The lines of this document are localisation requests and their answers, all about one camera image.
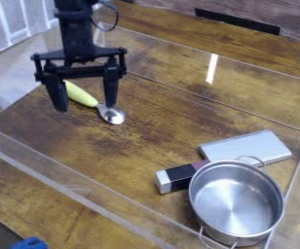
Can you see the clear acrylic enclosure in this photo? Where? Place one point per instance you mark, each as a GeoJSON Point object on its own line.
{"type": "Point", "coordinates": [76, 176]}

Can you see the spoon with yellow handle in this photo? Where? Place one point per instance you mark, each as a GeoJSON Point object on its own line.
{"type": "Point", "coordinates": [111, 115]}

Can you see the blue object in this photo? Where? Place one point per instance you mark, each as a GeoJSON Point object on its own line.
{"type": "Point", "coordinates": [30, 243]}

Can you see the silver metal pot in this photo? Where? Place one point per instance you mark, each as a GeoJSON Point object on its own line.
{"type": "Point", "coordinates": [237, 202]}

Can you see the silver flat rectangular box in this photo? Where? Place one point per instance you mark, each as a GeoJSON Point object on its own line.
{"type": "Point", "coordinates": [259, 144]}

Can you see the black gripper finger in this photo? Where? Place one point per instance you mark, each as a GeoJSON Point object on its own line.
{"type": "Point", "coordinates": [56, 90]}
{"type": "Point", "coordinates": [111, 85]}

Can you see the black and silver block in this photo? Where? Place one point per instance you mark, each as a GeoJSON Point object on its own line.
{"type": "Point", "coordinates": [174, 179]}

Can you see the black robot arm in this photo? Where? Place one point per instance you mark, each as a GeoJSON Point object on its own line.
{"type": "Point", "coordinates": [103, 60]}

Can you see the black strip on table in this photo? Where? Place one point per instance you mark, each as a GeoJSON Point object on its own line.
{"type": "Point", "coordinates": [242, 22]}

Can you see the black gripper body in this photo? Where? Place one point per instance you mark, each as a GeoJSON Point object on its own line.
{"type": "Point", "coordinates": [78, 50]}

